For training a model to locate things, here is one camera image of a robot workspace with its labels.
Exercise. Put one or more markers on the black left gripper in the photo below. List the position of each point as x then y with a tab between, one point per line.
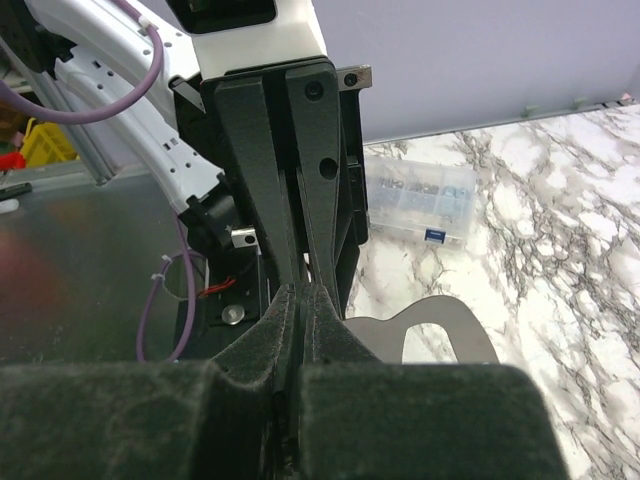
288	141

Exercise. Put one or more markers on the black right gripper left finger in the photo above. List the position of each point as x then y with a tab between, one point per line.
208	419

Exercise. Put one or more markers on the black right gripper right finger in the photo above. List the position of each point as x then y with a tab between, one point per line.
362	418

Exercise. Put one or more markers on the wire keyring with keys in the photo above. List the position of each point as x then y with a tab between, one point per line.
438	329

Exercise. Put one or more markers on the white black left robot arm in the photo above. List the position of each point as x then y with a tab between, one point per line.
120	59

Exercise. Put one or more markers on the clear plastic compartment box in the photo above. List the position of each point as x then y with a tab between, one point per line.
420	202

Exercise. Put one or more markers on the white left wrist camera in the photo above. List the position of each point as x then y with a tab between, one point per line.
230	36

